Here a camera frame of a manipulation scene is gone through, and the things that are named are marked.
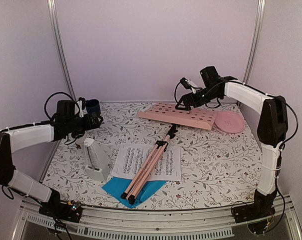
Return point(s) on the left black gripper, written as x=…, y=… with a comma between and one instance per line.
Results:
x=89, y=125

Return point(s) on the front aluminium rail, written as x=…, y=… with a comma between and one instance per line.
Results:
x=111, y=223

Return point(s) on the pink plate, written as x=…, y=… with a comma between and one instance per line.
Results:
x=229, y=122

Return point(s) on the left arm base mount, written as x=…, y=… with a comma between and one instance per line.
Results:
x=69, y=211

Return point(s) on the aluminium post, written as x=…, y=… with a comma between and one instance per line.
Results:
x=255, y=39
x=60, y=50

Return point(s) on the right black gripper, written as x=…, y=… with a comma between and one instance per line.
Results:
x=186, y=98

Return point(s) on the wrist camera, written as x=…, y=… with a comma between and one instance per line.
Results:
x=82, y=106
x=189, y=84

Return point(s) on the pink music stand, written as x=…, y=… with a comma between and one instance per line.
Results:
x=201, y=118

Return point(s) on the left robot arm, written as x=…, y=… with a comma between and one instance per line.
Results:
x=72, y=118

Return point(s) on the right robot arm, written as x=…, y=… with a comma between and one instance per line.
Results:
x=271, y=130

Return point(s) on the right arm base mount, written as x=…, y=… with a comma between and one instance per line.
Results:
x=258, y=222

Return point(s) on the left aluminium post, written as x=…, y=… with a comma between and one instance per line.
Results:
x=60, y=50

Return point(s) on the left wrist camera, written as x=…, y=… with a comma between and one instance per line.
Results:
x=82, y=106

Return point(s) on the paper coffee cup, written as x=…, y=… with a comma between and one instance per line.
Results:
x=79, y=140

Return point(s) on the dark blue cup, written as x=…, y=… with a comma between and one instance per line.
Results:
x=93, y=107

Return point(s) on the white metronome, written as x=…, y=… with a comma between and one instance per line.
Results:
x=97, y=163

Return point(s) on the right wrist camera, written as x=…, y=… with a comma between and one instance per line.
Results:
x=189, y=84

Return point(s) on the right aluminium post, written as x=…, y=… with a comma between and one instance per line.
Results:
x=255, y=39

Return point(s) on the sheet music paper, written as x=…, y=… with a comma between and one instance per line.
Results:
x=131, y=157

